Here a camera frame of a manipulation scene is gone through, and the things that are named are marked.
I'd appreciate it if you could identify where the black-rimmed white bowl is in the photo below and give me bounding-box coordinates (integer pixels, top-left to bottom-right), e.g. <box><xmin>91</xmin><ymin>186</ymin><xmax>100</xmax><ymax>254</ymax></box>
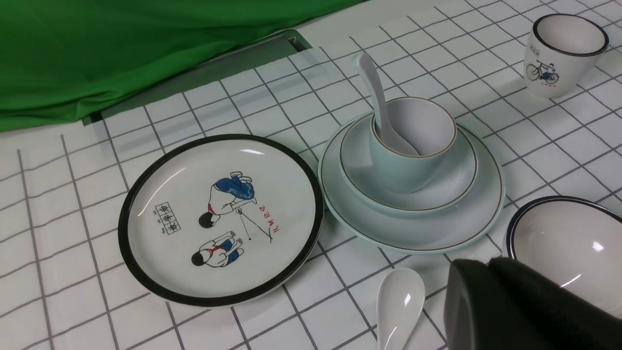
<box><xmin>502</xmin><ymin>195</ymin><xmax>622</xmax><ymax>318</ymax></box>

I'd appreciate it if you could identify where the black-rimmed illustrated plate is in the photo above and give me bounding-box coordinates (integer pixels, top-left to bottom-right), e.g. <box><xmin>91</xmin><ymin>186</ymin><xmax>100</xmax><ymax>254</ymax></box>
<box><xmin>118</xmin><ymin>134</ymin><xmax>324</xmax><ymax>309</ymax></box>

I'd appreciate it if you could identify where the white black-rimmed bicycle cup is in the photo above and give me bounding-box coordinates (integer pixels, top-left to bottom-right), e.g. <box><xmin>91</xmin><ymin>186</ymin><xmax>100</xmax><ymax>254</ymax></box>
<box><xmin>523</xmin><ymin>14</ymin><xmax>609</xmax><ymax>99</ymax></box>

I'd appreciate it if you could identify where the white spoon with label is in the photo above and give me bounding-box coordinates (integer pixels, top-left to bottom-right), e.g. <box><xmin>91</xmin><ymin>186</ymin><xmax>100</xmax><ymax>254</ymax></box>
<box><xmin>376</xmin><ymin>268</ymin><xmax>426</xmax><ymax>350</ymax></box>

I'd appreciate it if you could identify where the plain white spoon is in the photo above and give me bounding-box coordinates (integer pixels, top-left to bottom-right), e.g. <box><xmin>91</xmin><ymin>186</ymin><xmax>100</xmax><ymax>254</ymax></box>
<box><xmin>355</xmin><ymin>52</ymin><xmax>418</xmax><ymax>157</ymax></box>

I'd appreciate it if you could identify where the pale blue plain plate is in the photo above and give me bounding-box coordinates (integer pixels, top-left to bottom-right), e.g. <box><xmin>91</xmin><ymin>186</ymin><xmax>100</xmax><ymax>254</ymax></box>
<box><xmin>318</xmin><ymin>121</ymin><xmax>506</xmax><ymax>255</ymax></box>

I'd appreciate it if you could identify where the green backdrop cloth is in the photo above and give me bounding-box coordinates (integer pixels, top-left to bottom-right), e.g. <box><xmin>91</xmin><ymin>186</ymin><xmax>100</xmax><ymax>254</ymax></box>
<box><xmin>0</xmin><ymin>0</ymin><xmax>356</xmax><ymax>131</ymax></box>

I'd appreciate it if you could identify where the pale blue bowl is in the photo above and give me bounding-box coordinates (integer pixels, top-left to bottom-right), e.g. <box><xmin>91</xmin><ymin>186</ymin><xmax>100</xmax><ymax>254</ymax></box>
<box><xmin>339</xmin><ymin>115</ymin><xmax>480</xmax><ymax>218</ymax></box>

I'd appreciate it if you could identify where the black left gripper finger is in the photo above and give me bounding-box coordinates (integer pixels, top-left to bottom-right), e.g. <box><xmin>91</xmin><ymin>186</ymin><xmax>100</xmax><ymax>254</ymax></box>
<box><xmin>444</xmin><ymin>257</ymin><xmax>622</xmax><ymax>350</ymax></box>

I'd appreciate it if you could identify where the pale blue cup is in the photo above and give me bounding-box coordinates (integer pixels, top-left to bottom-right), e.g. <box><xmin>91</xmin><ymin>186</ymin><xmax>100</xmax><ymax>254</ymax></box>
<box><xmin>369</xmin><ymin>97</ymin><xmax>458</xmax><ymax>193</ymax></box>

